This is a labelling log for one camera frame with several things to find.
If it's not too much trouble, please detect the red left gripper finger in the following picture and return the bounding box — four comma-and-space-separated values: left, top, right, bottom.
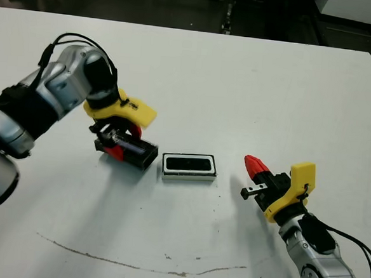
127, 123, 144, 141
102, 143, 126, 160

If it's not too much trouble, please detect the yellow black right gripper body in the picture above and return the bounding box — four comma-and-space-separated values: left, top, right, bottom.
238, 157, 318, 226

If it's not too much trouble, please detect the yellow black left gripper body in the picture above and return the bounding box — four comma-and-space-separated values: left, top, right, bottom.
81, 86, 159, 151

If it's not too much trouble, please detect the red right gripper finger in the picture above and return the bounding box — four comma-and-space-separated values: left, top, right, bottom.
244, 155, 272, 176
243, 156, 265, 182

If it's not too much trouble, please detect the black camera box lid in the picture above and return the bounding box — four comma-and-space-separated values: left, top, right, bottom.
92, 132, 160, 171

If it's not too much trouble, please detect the white cabinet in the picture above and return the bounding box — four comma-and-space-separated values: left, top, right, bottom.
311, 0, 371, 32

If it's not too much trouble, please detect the white camera box base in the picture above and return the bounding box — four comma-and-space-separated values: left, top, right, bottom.
160, 151, 220, 185

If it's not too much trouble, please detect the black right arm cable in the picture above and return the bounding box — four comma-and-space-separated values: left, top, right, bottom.
320, 227, 371, 278

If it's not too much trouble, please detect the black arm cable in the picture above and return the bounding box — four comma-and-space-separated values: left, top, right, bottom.
35, 30, 135, 109
320, 227, 371, 278

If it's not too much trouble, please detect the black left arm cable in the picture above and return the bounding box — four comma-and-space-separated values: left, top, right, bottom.
35, 30, 135, 109

